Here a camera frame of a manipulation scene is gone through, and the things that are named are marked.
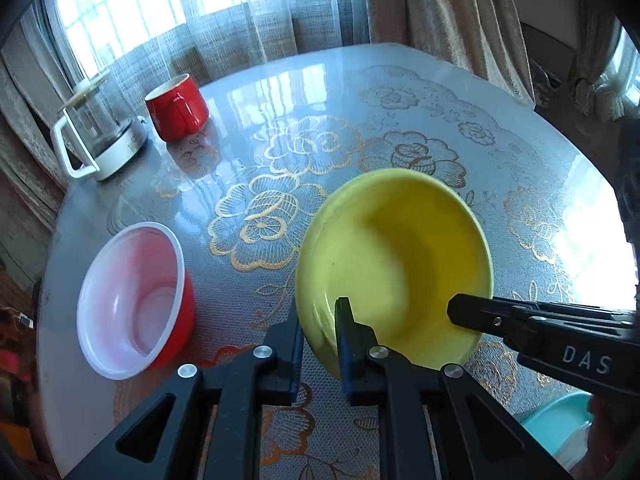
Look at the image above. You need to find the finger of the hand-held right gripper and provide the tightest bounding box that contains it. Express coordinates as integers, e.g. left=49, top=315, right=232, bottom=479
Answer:
left=446, top=294, right=640, bottom=356

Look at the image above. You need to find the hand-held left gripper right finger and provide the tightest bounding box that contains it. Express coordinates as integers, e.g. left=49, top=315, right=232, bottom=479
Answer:
left=334, top=296, right=576, bottom=480

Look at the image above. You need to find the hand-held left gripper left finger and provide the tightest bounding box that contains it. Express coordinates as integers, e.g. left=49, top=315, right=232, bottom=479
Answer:
left=65, top=300, right=306, bottom=480

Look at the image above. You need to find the teal plate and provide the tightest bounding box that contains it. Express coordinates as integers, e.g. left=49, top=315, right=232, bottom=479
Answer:
left=520, top=391, right=596, bottom=461

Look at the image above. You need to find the yellow bowl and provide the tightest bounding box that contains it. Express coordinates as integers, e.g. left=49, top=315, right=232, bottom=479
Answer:
left=295, top=169, right=495, bottom=381

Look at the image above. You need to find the red bowl with white inside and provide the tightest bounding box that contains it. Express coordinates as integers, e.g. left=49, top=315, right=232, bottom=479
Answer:
left=76, top=221, right=197, bottom=380

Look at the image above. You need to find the tied cream curtain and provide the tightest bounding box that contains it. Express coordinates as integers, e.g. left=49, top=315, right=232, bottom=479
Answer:
left=570, top=0, right=626, bottom=121

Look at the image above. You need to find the red mug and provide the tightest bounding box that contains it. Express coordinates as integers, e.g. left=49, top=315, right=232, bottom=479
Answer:
left=145, top=73, right=208, bottom=143

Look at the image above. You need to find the beige patterned curtain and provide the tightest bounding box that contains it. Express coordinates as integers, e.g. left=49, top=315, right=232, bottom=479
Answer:
left=360, top=0, right=536, bottom=106
left=0, top=50, right=66, bottom=231

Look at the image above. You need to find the arched side window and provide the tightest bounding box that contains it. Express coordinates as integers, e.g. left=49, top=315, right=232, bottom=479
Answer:
left=607, top=25, right=640, bottom=91

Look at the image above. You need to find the wooden chair back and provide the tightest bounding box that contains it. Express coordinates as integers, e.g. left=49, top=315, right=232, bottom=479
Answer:
left=292, top=15, right=326, bottom=53
left=170, top=45, right=201, bottom=86

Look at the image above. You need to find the large barred window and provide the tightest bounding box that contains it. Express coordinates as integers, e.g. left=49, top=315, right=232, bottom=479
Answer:
left=50, top=0, right=331, bottom=66

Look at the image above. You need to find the glass kettle with white handle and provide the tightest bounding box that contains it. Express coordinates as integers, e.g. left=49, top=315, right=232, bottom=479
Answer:
left=50, top=71, right=149, bottom=182

